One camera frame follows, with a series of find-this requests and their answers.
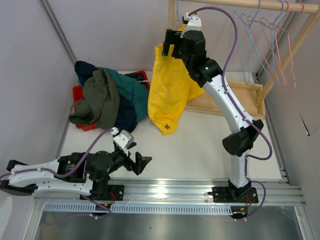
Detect blue hanger of yellow shorts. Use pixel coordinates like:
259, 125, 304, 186
173, 0, 183, 30

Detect navy blue shorts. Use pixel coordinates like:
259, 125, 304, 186
72, 60, 138, 133

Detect yellow shorts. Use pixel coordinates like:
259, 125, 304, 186
147, 43, 204, 136

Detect dark grey shorts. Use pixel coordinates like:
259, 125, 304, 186
125, 71, 146, 82

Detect olive green shorts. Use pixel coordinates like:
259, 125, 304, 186
68, 68, 120, 130

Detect teal green shorts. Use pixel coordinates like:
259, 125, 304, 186
103, 67, 149, 123

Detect pink hanger of teal shorts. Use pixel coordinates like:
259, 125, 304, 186
247, 1, 297, 90

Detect blue hanger of navy shorts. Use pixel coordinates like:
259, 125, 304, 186
233, 0, 261, 85

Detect blue hanger of olive shorts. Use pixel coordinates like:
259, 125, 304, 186
233, 0, 285, 85

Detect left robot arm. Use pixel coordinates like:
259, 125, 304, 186
0, 143, 144, 200

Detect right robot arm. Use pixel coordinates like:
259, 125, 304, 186
147, 29, 264, 202

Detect red plastic bin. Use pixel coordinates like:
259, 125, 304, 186
72, 70, 151, 132

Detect wooden clothes rack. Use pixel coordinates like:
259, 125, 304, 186
167, 0, 320, 121

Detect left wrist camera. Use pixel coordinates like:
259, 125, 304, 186
111, 127, 135, 156

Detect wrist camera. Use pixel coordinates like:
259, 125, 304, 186
180, 12, 202, 38
111, 127, 135, 156

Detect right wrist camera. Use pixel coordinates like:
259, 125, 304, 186
180, 12, 202, 38

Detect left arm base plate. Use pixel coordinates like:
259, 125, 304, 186
88, 183, 125, 201

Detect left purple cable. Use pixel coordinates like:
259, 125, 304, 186
0, 128, 118, 226

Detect purple cable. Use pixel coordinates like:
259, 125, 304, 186
0, 128, 118, 226
189, 6, 273, 223

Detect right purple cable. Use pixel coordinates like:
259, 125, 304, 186
189, 6, 273, 223

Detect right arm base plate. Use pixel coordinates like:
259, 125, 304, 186
207, 186, 259, 204

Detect slotted cable duct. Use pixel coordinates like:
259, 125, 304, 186
44, 202, 233, 216

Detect aluminium rail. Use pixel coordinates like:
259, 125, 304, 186
33, 177, 307, 207

